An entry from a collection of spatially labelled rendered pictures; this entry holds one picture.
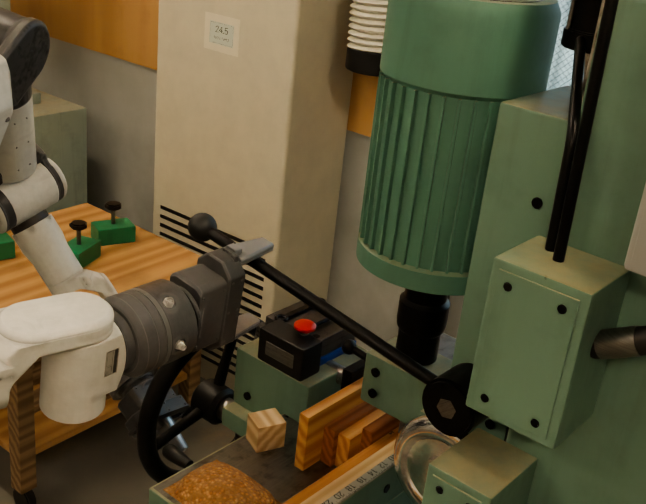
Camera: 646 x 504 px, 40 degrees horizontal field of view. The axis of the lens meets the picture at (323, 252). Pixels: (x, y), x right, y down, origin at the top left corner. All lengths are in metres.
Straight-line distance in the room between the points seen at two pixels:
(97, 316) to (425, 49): 0.41
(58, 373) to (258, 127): 1.67
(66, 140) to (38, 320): 2.40
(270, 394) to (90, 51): 2.38
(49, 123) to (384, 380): 2.26
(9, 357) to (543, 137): 0.52
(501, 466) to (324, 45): 1.74
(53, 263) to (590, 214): 0.96
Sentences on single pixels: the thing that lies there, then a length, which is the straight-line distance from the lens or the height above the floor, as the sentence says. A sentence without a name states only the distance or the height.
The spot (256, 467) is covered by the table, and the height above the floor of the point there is 0.90.
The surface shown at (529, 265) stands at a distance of 0.76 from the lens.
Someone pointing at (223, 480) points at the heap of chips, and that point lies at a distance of 1.06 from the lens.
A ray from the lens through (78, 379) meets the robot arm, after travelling 0.89.
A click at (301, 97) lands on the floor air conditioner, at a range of 2.43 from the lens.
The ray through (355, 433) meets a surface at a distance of 1.12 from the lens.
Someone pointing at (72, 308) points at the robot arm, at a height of 1.17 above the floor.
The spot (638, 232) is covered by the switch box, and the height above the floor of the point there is 1.35.
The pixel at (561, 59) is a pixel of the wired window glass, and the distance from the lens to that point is 2.39.
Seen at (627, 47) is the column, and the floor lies 1.48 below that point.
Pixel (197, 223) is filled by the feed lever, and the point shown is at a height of 1.18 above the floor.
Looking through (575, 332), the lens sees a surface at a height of 1.26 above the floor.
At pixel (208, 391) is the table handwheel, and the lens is 1.37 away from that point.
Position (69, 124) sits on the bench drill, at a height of 0.66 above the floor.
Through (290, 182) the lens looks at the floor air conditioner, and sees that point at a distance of 2.49.
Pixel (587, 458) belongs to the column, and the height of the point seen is 1.10.
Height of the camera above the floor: 1.59
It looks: 24 degrees down
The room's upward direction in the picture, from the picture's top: 6 degrees clockwise
